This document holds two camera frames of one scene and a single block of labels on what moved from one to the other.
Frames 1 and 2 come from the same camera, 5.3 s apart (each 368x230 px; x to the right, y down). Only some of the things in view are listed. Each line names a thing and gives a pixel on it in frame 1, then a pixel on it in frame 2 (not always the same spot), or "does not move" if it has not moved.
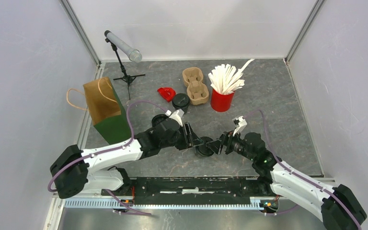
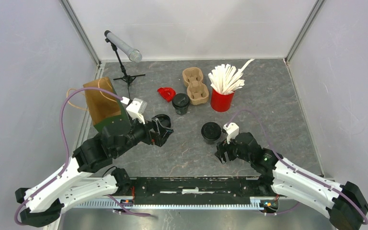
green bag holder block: [115, 130] does not move
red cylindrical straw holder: [221, 102] does not move
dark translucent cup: [181, 101] does not move
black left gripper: [191, 140] to [153, 137]
